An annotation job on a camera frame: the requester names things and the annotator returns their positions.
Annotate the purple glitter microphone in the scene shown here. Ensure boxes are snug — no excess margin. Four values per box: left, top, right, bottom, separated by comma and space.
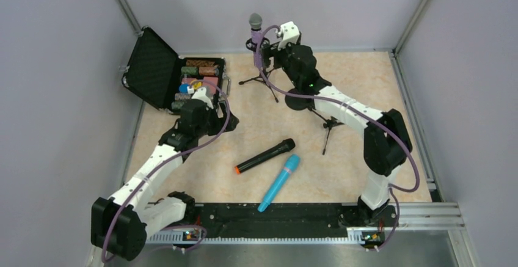
249, 13, 263, 69

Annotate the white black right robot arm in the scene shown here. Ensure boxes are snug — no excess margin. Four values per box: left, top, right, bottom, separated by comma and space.
255, 21, 420, 223

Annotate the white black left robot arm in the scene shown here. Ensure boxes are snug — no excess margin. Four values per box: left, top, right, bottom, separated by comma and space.
90, 87, 239, 263

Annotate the round base clip stand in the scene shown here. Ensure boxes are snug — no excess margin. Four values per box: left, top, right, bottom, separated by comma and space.
285, 95, 313, 111

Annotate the small black tripod stand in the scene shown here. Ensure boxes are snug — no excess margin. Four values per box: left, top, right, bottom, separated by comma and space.
308, 108, 343, 155

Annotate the purple black poker chip row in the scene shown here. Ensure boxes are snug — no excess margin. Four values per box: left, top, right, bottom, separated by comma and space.
169, 93, 192, 112

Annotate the blue round button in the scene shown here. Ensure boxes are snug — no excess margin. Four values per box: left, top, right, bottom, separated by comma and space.
178, 83, 191, 94

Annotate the red playing card deck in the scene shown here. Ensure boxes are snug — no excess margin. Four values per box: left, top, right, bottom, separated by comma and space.
202, 76, 219, 95

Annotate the green poker chip row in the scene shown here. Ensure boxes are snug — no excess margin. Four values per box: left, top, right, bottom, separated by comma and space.
180, 67, 219, 77

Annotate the orange brown poker chip row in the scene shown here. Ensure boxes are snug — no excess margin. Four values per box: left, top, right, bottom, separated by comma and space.
186, 59, 217, 67

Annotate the black orange-tipped microphone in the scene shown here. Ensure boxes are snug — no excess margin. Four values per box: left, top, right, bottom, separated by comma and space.
234, 138, 296, 174

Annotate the black poker chip case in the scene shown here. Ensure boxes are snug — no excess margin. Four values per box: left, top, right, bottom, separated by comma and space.
121, 26, 226, 115

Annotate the turquoise toy microphone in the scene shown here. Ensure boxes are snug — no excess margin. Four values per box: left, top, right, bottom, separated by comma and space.
257, 154, 301, 213

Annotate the shock mount tripod stand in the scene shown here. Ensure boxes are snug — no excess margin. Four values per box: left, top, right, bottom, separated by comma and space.
238, 37, 279, 103

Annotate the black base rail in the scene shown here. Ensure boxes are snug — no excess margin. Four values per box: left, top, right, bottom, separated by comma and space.
187, 203, 396, 239

